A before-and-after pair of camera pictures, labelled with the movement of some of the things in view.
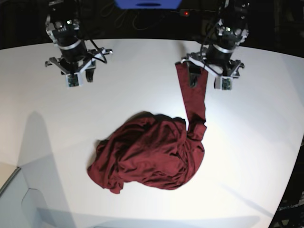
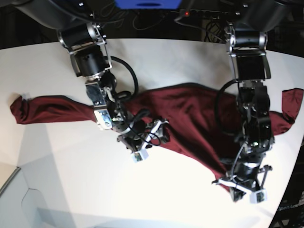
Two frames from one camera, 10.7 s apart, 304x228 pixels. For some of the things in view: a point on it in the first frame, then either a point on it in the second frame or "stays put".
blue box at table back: x=148 y=4 stays put
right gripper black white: x=215 y=60 to x=246 y=178
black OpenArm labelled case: x=289 y=213 stays put
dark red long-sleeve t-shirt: x=161 y=151 to x=202 y=122
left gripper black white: x=75 y=58 to x=137 y=138
